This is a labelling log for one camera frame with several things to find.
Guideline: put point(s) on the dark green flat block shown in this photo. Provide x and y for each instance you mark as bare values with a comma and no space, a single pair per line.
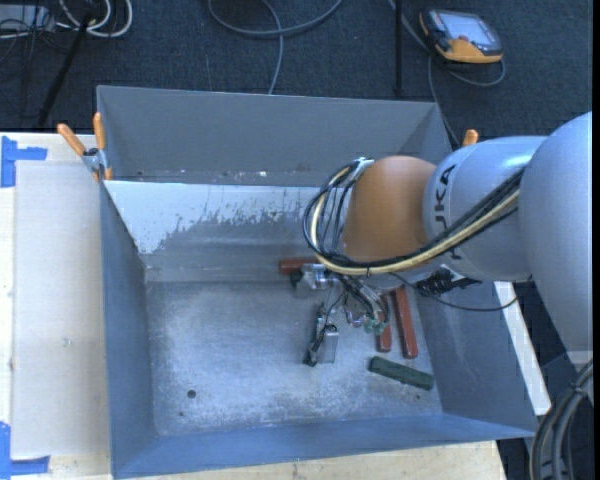
401,373

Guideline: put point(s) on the red-brown flat block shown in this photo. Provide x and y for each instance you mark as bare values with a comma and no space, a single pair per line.
406,325
384,340
292,265

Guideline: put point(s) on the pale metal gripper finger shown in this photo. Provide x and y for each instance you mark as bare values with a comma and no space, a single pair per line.
331,347
313,343

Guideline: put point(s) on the black cylinder on white bracket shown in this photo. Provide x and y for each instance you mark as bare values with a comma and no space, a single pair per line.
437,284

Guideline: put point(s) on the grey metal bin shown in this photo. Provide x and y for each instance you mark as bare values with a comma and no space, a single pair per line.
220,348

